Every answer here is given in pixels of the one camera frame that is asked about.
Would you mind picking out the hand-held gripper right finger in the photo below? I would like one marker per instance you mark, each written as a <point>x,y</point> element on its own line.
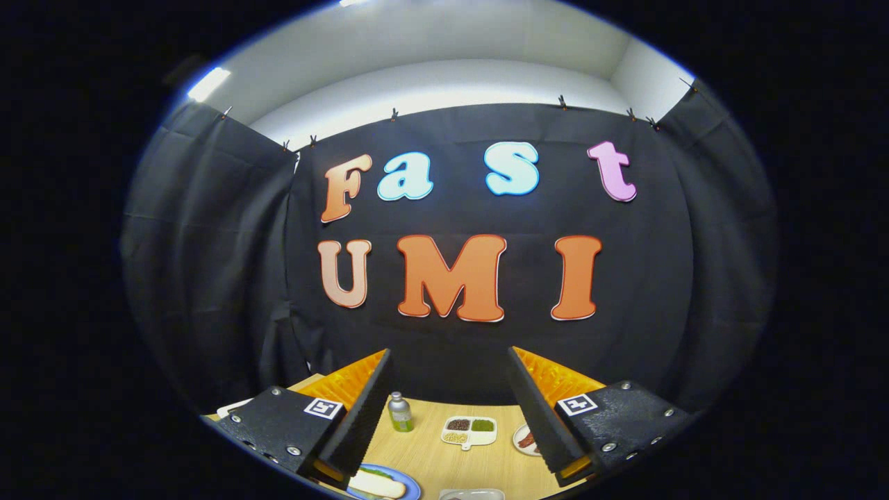
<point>536,410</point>

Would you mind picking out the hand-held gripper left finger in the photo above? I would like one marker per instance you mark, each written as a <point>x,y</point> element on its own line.
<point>364,410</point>

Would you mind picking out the browned toast slice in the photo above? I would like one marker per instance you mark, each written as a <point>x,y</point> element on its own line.
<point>378,487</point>

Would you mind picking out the brown meat piece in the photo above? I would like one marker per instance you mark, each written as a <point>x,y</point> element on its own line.
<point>528,439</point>

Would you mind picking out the green label metal bottle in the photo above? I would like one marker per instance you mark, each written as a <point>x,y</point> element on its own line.
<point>400,417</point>

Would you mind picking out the white oval plate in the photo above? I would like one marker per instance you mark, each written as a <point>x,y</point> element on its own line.
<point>519,448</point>

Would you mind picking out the white divided bean dish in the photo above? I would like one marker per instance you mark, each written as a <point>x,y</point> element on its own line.
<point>472,437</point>

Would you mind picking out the blue round plate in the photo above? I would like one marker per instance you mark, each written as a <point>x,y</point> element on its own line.
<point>413,486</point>

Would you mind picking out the white square plate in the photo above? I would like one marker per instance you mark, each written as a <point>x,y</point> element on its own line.
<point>472,494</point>

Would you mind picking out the white toaster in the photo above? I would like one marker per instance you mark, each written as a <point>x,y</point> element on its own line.
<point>236,407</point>

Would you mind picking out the row of small cloth clips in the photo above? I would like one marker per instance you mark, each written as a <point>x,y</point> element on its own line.
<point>394,114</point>

